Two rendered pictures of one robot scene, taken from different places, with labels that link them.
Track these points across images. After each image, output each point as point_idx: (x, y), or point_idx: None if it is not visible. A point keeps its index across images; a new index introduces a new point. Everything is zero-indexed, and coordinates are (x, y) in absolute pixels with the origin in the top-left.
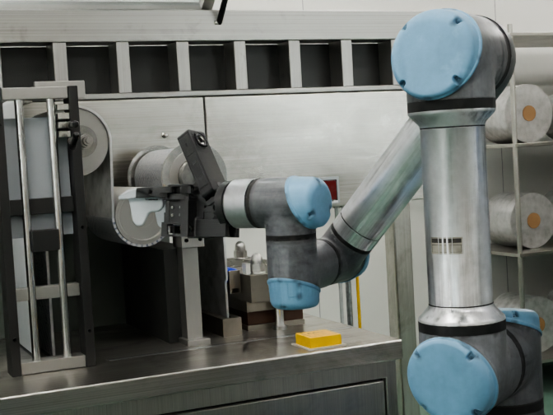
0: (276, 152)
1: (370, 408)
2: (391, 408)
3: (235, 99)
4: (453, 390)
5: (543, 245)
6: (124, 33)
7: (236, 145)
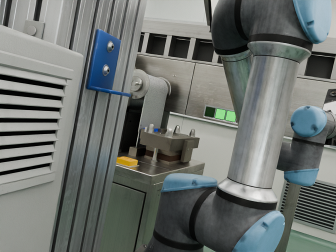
0: (221, 94)
1: (135, 203)
2: (145, 208)
3: (209, 66)
4: None
5: None
6: (170, 31)
7: (203, 86)
